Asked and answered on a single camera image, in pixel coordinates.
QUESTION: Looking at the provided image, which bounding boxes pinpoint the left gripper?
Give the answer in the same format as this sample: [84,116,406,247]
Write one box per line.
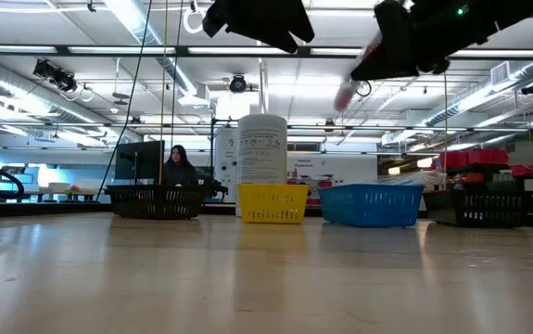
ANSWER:
[226,0,316,54]

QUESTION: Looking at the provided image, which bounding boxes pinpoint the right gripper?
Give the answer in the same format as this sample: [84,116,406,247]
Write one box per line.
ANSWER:
[349,0,497,83]

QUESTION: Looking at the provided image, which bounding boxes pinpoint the blue toothbrush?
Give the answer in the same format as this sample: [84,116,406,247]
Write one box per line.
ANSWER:
[376,170,448,186]

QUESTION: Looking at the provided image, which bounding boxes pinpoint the white wipes canister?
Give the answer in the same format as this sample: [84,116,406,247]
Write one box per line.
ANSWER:
[236,114,288,218]

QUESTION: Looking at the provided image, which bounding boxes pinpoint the white signboard panel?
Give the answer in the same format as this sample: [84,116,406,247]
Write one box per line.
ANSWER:
[214,127,378,186]

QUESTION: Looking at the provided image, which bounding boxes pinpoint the red storage bins row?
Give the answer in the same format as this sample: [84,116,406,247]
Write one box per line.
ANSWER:
[432,148,511,171]

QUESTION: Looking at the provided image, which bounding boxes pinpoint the blue plastic basket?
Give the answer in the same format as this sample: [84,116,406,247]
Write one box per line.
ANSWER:
[317,184,425,228]

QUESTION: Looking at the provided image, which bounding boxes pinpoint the yellow plastic basket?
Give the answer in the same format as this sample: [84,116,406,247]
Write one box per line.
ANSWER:
[237,183,311,225]

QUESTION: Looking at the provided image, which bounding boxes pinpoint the person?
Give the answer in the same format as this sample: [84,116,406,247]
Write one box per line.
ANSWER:
[162,144,199,187]

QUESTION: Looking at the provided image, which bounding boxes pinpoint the small red storage bin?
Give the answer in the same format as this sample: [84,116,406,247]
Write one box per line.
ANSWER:
[510,164,533,180]

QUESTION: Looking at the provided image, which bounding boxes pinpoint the black plastic basket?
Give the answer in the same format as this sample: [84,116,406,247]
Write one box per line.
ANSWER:
[423,188,533,228]
[107,184,207,220]

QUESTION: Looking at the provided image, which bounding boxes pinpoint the black computer monitor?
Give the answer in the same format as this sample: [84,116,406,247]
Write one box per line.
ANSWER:
[114,140,166,182]

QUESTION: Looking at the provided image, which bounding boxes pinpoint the background work table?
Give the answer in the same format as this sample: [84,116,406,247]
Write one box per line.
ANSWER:
[29,183,105,203]

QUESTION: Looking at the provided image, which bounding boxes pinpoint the black overhead camera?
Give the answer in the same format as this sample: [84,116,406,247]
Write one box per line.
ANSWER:
[228,73,247,94]
[32,58,78,93]

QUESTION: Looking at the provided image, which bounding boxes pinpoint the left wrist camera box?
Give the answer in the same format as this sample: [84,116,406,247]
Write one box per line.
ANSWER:
[200,0,228,38]

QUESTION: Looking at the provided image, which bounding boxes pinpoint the white cable ring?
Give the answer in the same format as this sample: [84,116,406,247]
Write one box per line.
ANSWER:
[182,6,207,35]

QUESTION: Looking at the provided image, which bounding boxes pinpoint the black hanging cable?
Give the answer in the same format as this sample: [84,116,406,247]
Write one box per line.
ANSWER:
[95,0,155,201]

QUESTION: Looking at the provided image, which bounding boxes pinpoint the black overhead frame bar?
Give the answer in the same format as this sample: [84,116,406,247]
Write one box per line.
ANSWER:
[0,45,533,59]

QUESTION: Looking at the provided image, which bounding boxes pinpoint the black aluminium table frame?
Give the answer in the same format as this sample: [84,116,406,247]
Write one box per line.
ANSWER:
[0,199,533,229]

